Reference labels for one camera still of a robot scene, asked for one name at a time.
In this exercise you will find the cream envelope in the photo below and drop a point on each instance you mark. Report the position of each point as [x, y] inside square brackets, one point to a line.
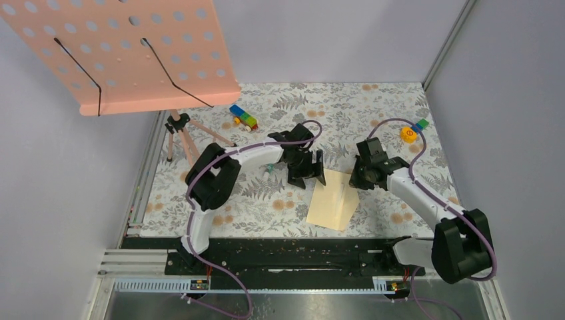
[333, 205]

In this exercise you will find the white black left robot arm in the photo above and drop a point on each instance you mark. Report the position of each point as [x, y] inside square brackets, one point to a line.
[212, 177]

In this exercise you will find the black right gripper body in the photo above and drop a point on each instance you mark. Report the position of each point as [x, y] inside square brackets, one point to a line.
[360, 177]

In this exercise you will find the multicolour toy block car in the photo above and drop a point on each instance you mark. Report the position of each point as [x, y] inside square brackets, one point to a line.
[244, 118]

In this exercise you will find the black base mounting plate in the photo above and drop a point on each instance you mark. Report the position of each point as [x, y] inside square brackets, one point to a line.
[277, 264]

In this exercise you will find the pink tripod music stand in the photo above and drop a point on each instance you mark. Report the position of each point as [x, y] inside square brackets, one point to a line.
[130, 56]

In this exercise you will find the aluminium frame rail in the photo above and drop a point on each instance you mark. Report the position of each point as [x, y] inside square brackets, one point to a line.
[155, 278]

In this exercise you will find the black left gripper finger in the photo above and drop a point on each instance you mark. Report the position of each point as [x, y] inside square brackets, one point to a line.
[317, 167]
[305, 167]

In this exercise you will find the yellow blue green toy blocks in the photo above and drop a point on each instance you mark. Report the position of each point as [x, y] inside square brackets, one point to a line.
[410, 134]

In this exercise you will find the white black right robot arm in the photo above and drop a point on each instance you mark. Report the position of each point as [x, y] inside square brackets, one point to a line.
[461, 246]

